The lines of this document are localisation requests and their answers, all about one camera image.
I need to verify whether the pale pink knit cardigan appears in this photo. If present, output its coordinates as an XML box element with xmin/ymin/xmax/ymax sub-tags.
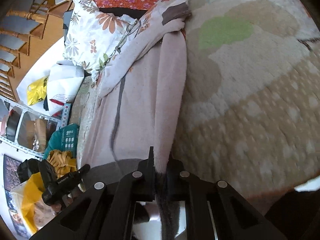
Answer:
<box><xmin>77</xmin><ymin>0</ymin><xmax>193</xmax><ymax>240</ymax></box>

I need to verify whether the person's left hand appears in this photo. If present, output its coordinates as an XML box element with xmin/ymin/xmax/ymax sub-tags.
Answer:
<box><xmin>51</xmin><ymin>186</ymin><xmax>83</xmax><ymax>217</ymax></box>

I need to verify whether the yellow mustard cloth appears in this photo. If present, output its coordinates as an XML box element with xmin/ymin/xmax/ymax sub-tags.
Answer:
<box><xmin>47</xmin><ymin>150</ymin><xmax>77</xmax><ymax>178</ymax></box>

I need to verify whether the yellow bag on floor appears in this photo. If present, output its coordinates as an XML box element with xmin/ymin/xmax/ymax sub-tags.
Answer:
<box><xmin>10</xmin><ymin>172</ymin><xmax>55</xmax><ymax>236</ymax></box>

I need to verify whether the teal cardboard box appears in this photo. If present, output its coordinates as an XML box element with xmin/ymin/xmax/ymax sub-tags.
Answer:
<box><xmin>43</xmin><ymin>124</ymin><xmax>79</xmax><ymax>159</ymax></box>

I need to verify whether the colourful dotted flat box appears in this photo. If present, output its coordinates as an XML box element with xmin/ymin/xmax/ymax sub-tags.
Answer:
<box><xmin>61</xmin><ymin>103</ymin><xmax>71</xmax><ymax>127</ymax></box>

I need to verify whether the white metal shelf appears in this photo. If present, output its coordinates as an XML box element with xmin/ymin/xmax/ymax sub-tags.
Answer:
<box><xmin>1</xmin><ymin>95</ymin><xmax>62</xmax><ymax>159</ymax></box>

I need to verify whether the yellow plastic bag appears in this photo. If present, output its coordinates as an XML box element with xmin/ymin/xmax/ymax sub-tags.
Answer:
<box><xmin>27</xmin><ymin>76</ymin><xmax>49</xmax><ymax>106</ymax></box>

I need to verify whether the heart pattern quilted bedspread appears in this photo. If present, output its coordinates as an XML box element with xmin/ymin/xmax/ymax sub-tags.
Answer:
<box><xmin>80</xmin><ymin>0</ymin><xmax>319</xmax><ymax>198</ymax></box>

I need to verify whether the white paper bag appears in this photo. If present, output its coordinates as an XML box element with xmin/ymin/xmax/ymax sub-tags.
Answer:
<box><xmin>47</xmin><ymin>60</ymin><xmax>85</xmax><ymax>116</ymax></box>

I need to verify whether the white floral pillow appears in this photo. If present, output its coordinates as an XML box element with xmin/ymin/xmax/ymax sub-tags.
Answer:
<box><xmin>64</xmin><ymin>0</ymin><xmax>140</xmax><ymax>82</ymax></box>

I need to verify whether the wooden bed headboard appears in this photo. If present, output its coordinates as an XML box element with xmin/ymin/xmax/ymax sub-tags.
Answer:
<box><xmin>1</xmin><ymin>0</ymin><xmax>73</xmax><ymax>102</ymax></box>

